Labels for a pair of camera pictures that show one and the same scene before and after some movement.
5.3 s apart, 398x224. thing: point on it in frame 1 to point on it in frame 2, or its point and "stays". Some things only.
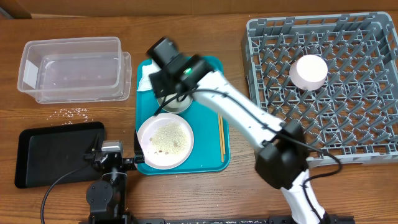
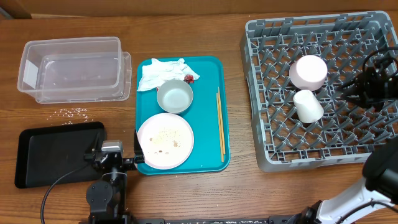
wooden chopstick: [222, 133] stays
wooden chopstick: [220, 137] stays
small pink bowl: [308, 72] stays
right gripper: [163, 85] to [365, 89]
